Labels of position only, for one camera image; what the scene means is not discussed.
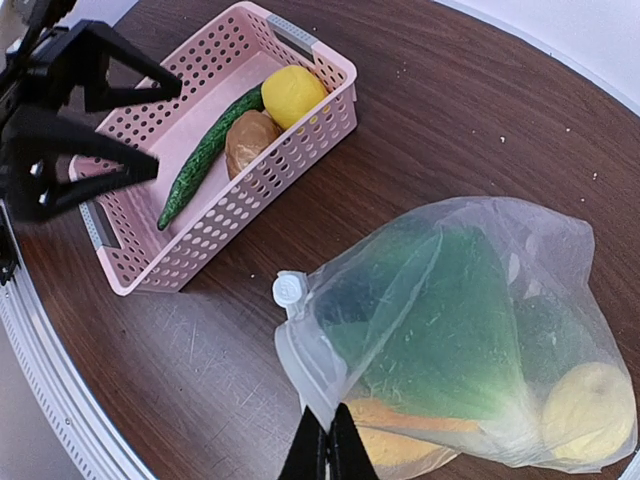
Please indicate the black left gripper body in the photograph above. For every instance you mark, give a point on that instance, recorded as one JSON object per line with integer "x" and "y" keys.
{"x": 10, "y": 100}

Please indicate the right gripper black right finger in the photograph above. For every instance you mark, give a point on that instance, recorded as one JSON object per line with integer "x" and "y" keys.
{"x": 347, "y": 456}

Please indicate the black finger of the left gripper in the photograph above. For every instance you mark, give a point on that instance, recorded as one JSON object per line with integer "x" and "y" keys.
{"x": 81, "y": 56}
{"x": 91, "y": 164}

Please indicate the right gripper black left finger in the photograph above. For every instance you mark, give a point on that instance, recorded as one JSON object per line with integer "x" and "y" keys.
{"x": 307, "y": 456}

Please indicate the green bok choy toy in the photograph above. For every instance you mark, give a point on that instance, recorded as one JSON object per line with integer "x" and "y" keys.
{"x": 445, "y": 319}

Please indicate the dark green cucumber toy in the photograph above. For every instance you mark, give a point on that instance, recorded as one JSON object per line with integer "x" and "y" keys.
{"x": 199, "y": 162}

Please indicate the clear zip top bag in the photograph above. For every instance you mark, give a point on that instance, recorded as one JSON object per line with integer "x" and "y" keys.
{"x": 562, "y": 246}

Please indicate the brown potato toy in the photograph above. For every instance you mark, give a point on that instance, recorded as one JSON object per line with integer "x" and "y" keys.
{"x": 247, "y": 138}

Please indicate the yellow lemon toy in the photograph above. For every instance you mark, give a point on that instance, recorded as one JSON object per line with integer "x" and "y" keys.
{"x": 290, "y": 93}

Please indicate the pale yellow wrinkled fruit toy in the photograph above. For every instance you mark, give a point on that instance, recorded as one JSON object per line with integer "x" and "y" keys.
{"x": 589, "y": 414}

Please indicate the pink perforated plastic basket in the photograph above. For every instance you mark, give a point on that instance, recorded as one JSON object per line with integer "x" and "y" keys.
{"x": 234, "y": 52}

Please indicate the front aluminium frame rail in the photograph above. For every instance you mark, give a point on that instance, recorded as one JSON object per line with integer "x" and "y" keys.
{"x": 89, "y": 438}

